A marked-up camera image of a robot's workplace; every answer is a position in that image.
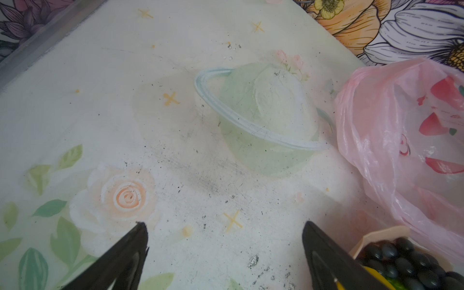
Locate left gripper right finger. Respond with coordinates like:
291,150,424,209
302,221,388,290

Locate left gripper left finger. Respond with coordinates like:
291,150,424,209
63,222,149,290

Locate yellow fake fruit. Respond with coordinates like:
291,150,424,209
335,266,396,290

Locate dark fake grapes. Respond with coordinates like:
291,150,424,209
356,237,464,290

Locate pink flower-shaped bowl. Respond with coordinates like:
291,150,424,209
349,225,454,271

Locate pink plastic bag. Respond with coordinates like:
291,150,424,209
335,58,464,265

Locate bright green fake fruit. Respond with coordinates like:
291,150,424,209
385,277,408,290

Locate left aluminium corner post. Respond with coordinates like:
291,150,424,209
1,1,105,90

